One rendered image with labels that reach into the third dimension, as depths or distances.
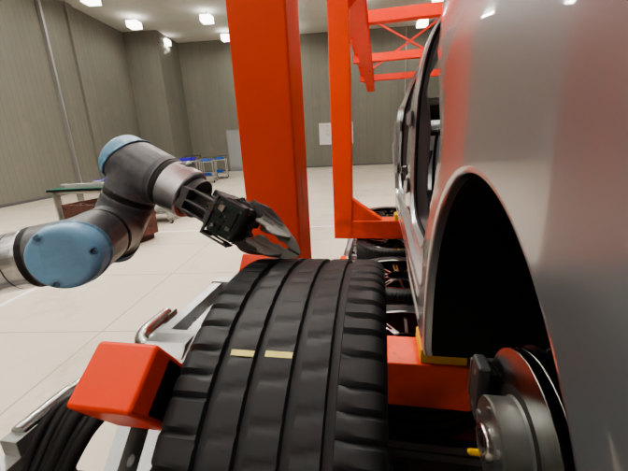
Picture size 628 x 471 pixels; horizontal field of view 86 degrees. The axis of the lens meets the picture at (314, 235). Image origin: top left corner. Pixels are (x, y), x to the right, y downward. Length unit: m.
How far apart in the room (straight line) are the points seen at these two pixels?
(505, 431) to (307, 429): 0.39
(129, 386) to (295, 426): 0.17
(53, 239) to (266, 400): 0.35
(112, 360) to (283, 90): 0.76
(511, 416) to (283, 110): 0.83
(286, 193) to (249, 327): 0.62
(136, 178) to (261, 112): 0.46
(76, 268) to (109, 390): 0.20
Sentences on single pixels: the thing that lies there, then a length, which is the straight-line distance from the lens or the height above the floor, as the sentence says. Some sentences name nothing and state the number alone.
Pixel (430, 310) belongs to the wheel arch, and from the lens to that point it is 1.04.
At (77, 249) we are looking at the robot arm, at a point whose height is 1.24.
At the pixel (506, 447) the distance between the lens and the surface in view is 0.68.
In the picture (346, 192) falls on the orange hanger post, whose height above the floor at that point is 0.94.
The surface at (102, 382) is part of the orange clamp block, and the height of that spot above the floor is 1.14.
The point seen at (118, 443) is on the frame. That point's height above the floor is 1.04.
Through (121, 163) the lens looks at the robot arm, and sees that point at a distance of 0.66.
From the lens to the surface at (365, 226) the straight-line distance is 2.97.
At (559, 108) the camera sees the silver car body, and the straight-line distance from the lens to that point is 0.31.
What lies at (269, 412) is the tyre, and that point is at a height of 1.11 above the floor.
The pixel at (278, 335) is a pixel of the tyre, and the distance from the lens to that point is 0.41.
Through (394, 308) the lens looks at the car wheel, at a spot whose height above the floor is 0.50.
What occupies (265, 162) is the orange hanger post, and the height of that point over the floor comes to 1.32.
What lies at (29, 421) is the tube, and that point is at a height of 1.01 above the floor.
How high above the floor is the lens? 1.37
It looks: 16 degrees down
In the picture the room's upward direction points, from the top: 3 degrees counter-clockwise
